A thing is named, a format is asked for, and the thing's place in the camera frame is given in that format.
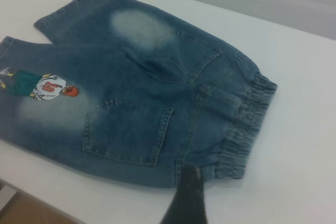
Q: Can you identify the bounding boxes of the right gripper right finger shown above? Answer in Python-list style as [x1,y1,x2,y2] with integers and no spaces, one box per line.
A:
[187,167,211,224]

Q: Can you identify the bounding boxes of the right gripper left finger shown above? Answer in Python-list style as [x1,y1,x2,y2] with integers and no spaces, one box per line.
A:
[160,165,196,224]

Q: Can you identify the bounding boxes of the blue denim shorts with print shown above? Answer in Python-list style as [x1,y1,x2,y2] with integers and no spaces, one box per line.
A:
[0,0,278,189]

